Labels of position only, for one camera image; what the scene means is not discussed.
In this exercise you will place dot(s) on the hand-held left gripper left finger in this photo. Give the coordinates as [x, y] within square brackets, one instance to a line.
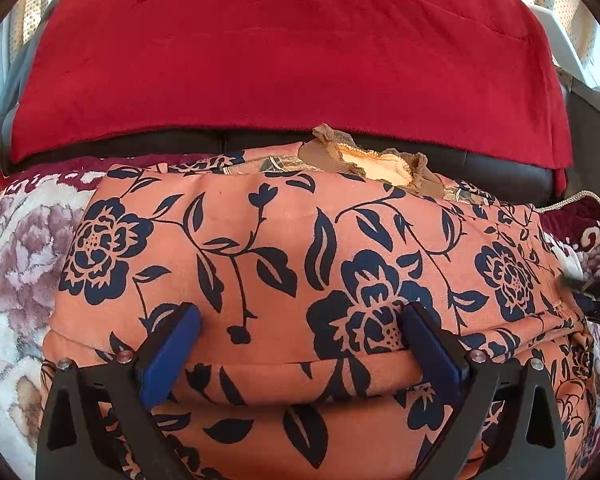
[172, 355]

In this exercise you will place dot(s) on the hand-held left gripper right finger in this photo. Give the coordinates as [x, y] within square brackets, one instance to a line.
[430, 350]

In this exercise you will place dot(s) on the orange floral garment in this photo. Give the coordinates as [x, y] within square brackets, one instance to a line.
[280, 240]

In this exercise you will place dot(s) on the floral plush blanket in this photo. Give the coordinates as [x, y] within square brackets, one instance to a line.
[25, 260]

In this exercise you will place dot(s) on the black leather sofa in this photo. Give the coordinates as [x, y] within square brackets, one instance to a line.
[260, 140]

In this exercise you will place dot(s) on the white plastic chair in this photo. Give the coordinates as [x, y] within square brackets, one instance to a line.
[565, 45]

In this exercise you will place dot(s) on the red blanket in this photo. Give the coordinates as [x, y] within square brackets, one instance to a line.
[280, 50]

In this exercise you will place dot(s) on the grey appliance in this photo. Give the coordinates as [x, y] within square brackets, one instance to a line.
[15, 70]

